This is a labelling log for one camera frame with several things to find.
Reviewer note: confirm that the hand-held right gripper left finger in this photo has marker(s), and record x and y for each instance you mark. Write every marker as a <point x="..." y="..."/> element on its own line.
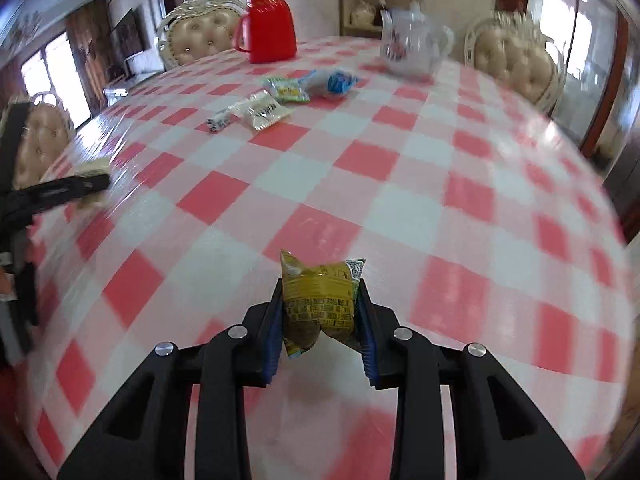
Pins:
<point x="274" y="345"/>

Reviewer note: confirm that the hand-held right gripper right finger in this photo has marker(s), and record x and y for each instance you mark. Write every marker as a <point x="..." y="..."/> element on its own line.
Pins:
<point x="366" y="350"/>

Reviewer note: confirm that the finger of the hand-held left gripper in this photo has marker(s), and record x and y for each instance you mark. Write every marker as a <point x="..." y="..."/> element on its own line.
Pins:
<point x="60" y="190"/>

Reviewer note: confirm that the tufted beige chair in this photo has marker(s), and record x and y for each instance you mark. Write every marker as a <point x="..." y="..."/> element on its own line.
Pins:
<point x="47" y="132"/>
<point x="200" y="35"/>
<point x="515" y="60"/>

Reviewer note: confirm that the bright window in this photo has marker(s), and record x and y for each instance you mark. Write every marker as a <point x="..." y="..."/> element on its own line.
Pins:
<point x="55" y="75"/>

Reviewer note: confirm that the glass side table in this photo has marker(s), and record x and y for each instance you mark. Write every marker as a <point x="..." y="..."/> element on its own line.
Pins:
<point x="116" y="94"/>

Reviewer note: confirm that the dark-ended small snack packet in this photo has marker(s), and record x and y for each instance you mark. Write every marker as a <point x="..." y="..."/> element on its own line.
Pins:
<point x="225" y="117"/>

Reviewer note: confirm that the clear snack packet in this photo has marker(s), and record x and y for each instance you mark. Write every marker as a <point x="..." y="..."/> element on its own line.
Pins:
<point x="265" y="110"/>

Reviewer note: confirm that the green yellow snack packet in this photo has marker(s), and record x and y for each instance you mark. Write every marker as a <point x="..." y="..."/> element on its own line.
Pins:
<point x="287" y="90"/>

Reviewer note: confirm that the red thermos jug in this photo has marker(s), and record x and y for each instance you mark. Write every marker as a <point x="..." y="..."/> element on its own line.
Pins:
<point x="267" y="25"/>

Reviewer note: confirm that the blue snack packet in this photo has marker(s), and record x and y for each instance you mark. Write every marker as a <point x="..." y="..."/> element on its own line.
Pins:
<point x="332" y="83"/>

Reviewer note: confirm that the white teapot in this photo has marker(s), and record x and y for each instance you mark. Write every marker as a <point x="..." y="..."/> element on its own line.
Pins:
<point x="412" y="42"/>

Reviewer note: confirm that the pale figurine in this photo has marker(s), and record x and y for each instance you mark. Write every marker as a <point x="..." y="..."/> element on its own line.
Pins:
<point x="362" y="14"/>

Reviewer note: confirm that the wall television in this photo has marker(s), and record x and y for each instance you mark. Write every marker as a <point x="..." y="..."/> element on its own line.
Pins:
<point x="129" y="30"/>

